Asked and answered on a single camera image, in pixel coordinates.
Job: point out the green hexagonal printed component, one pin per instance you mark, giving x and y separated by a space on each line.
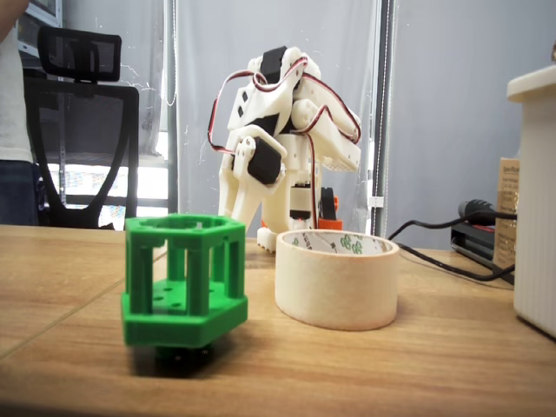
182 323

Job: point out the grey metal window post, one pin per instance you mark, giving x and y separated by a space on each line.
384 108
172 152

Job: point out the black mesh office chair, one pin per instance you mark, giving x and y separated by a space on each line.
78 108

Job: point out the grey storage shelf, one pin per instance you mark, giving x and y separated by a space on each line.
39 26

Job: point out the black electronic device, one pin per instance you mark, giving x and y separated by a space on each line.
471 243

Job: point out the beige masking tape roll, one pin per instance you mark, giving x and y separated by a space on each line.
334 286

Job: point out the white ribbed bin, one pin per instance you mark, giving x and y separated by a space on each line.
538 195

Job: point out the small white tag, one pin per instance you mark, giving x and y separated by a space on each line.
376 202

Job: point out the brown cardboard box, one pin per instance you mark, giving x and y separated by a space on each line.
506 204

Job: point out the person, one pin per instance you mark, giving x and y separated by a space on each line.
11 108

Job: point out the orange table clamp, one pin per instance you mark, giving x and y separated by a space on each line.
330 225

